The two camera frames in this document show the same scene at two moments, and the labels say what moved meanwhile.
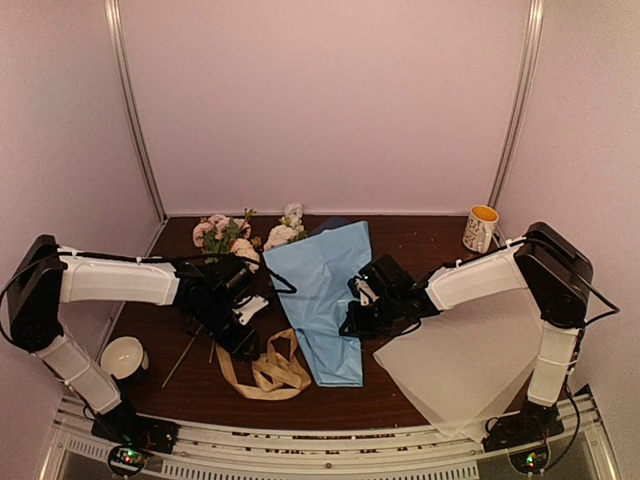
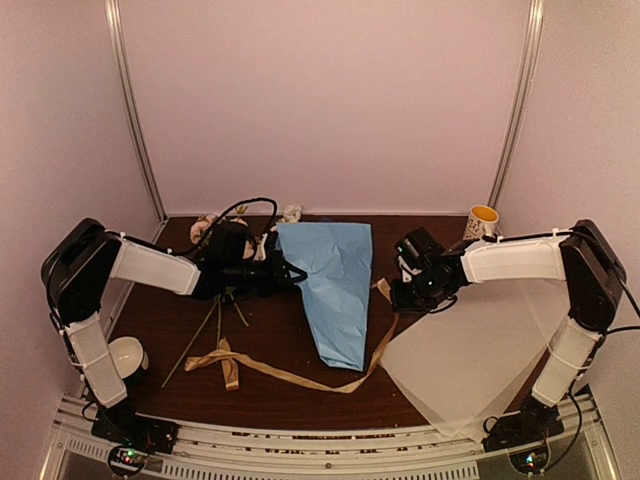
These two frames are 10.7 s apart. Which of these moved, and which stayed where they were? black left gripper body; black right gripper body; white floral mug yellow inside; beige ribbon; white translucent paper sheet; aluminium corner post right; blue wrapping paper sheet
Moved: blue wrapping paper sheet; black left gripper body; beige ribbon; black right gripper body
Stayed: white translucent paper sheet; aluminium corner post right; white floral mug yellow inside
